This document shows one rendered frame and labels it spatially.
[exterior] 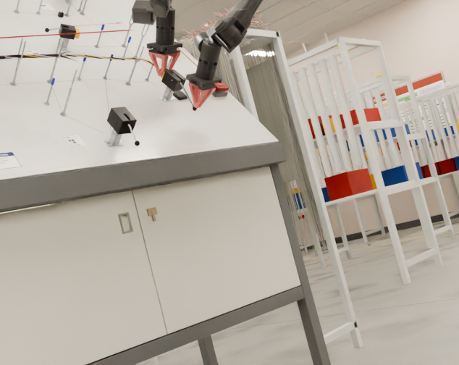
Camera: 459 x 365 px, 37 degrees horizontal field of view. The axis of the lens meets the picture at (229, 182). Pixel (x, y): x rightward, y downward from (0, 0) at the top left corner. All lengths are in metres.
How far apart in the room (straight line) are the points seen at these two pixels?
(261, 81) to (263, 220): 1.16
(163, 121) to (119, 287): 0.55
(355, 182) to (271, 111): 2.06
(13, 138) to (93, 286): 0.42
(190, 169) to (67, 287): 0.49
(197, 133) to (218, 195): 0.20
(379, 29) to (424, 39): 0.75
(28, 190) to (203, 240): 0.56
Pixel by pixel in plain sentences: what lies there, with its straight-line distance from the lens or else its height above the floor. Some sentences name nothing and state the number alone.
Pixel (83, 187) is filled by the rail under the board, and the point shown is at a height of 0.82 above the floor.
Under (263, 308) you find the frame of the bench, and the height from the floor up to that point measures 0.38.
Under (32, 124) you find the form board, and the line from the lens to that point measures 1.84.
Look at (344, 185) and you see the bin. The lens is 5.03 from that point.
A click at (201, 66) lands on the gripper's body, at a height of 1.12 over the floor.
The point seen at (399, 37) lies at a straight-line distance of 10.73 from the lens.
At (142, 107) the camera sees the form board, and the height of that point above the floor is 1.05.
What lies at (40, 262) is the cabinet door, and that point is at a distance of 1.67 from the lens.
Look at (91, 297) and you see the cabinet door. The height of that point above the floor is 0.55.
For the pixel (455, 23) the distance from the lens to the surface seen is 10.40.
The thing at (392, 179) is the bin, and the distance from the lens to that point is 7.02.
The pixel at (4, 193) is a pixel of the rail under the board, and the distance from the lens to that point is 1.62.
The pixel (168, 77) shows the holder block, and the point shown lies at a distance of 2.11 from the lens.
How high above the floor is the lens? 0.62
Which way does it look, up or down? 4 degrees up
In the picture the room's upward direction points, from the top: 15 degrees counter-clockwise
